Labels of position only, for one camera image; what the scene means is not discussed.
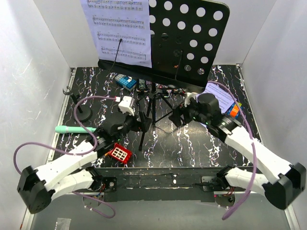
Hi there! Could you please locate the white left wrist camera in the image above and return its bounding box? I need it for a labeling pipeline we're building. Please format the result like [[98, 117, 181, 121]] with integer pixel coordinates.
[[115, 96, 135, 116]]

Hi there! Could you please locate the orange blue toy brick stack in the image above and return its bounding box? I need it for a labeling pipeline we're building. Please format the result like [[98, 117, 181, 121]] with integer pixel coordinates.
[[227, 103, 242, 119]]

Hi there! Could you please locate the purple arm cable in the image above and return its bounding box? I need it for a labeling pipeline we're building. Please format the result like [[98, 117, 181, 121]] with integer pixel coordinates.
[[13, 95, 120, 219], [206, 80, 258, 220]]

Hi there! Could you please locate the sheet music page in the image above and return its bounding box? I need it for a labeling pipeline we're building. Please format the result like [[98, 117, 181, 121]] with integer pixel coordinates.
[[202, 83, 235, 114], [80, 0, 152, 68]]

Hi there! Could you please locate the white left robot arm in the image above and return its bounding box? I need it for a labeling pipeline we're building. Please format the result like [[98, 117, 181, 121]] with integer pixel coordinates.
[[17, 112, 152, 214]]

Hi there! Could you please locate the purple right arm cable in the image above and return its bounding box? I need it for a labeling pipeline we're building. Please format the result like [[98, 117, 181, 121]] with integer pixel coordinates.
[[206, 80, 258, 220]]

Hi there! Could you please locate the black poker chip case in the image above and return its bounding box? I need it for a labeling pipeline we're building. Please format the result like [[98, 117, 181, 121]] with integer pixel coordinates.
[[136, 79, 186, 95]]

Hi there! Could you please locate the red yellow toy brick house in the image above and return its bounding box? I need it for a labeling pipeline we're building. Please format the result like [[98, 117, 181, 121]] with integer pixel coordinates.
[[109, 143, 132, 164]]

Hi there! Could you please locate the mint green toy microphone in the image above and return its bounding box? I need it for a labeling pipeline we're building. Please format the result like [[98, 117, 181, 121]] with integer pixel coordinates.
[[55, 126, 87, 134]]

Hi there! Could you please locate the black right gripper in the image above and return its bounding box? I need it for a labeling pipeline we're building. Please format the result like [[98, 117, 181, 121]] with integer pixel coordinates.
[[167, 95, 209, 128]]

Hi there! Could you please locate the black music stand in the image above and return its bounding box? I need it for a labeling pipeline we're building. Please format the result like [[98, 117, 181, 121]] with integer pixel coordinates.
[[97, 0, 231, 151]]

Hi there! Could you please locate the black microphone desk stand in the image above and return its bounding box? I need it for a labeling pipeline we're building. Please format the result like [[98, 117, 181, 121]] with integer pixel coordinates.
[[62, 86, 93, 122]]

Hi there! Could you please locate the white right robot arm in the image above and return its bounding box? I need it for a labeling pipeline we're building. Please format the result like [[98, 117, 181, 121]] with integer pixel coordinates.
[[169, 93, 307, 210]]

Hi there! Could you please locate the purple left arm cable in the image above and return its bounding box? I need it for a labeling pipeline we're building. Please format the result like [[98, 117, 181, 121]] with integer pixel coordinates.
[[13, 95, 120, 219]]

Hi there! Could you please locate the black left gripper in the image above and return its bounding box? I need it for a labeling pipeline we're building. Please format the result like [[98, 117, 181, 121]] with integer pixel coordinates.
[[113, 109, 152, 143]]

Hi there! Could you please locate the blue toy brick block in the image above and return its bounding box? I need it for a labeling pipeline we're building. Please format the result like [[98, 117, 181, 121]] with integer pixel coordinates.
[[115, 74, 137, 91]]

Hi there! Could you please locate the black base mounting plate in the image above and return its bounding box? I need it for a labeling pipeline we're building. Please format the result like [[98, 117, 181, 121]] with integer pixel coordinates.
[[94, 167, 236, 206]]

